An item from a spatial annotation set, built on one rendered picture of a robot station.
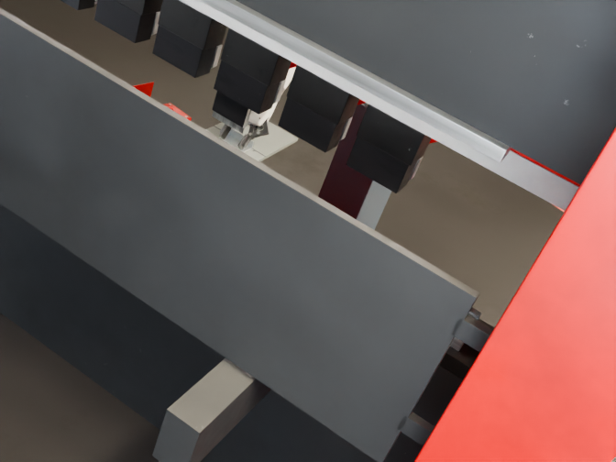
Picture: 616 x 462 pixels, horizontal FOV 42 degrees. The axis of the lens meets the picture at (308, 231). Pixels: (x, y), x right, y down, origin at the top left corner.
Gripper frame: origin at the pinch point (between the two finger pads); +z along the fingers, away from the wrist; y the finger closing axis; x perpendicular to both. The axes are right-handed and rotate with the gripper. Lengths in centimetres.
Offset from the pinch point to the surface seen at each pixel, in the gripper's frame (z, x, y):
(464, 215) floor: -69, 238, 36
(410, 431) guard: 38, -43, 82
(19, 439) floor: 107, 32, -17
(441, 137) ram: -19, -29, 54
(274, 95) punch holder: -11.7, -15.5, 9.5
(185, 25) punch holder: -13.9, -24.8, -16.9
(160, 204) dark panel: 28, -52, 18
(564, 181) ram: -22, -32, 81
